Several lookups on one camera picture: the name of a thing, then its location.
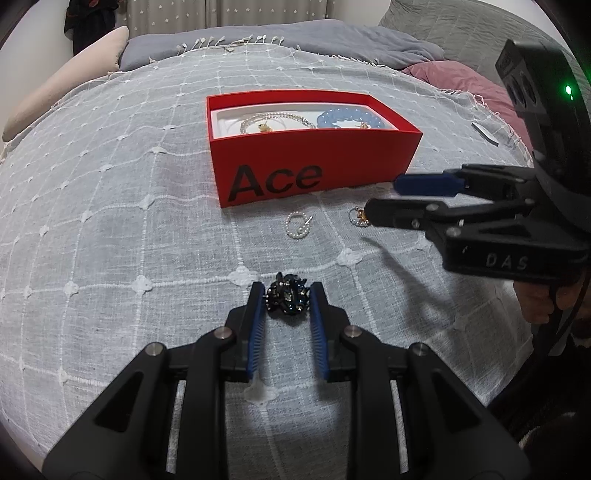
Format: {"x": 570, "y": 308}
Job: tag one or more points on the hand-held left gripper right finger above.
{"x": 318, "y": 332}

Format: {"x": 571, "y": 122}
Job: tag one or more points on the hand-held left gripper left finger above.
{"x": 256, "y": 332}

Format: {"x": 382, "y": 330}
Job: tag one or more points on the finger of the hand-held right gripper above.
{"x": 425, "y": 183}
{"x": 397, "y": 213}

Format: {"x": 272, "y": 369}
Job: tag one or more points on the pearl and gold hoop earring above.
{"x": 358, "y": 222}

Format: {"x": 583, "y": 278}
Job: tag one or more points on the black beaded hair clip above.
{"x": 286, "y": 297}

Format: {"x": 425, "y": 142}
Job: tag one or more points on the red cardboard box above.
{"x": 369, "y": 157}

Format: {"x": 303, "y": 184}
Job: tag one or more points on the person's right hand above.
{"x": 533, "y": 300}

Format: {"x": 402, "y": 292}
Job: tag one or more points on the white flat device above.
{"x": 485, "y": 134}

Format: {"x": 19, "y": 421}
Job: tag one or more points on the pink pillow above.
{"x": 461, "y": 83}

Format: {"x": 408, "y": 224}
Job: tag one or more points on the grey pillow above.
{"x": 461, "y": 27}

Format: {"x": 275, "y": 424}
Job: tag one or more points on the grey duvet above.
{"x": 300, "y": 41}

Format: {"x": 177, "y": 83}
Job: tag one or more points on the grey dotted curtain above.
{"x": 207, "y": 14}

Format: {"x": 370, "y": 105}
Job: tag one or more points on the beige pillow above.
{"x": 69, "y": 78}

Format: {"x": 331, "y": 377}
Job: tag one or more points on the dark hanging clothing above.
{"x": 92, "y": 27}

